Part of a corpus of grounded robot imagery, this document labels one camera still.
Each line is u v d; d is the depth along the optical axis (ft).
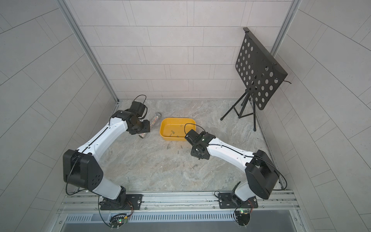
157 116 3.35
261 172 1.36
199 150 1.89
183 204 2.33
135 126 2.24
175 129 3.13
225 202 2.33
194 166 2.72
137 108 2.15
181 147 2.99
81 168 1.35
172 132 3.17
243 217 2.23
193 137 2.11
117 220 2.15
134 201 2.32
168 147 2.98
